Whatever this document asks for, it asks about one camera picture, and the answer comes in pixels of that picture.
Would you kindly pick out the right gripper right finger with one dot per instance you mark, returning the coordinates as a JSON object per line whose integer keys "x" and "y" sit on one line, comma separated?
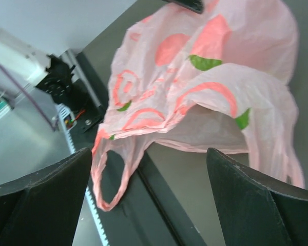
{"x": 254, "y": 208}

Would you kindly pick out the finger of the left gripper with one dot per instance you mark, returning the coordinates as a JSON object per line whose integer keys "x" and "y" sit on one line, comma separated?
{"x": 195, "y": 6}

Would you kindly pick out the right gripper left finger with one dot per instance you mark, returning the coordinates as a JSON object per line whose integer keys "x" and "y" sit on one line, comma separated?
{"x": 43, "y": 208}

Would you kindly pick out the pink printed plastic bag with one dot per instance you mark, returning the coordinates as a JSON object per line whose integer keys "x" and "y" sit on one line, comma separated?
{"x": 191, "y": 82}

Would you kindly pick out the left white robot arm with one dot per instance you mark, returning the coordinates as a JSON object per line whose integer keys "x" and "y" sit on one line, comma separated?
{"x": 31, "y": 31}

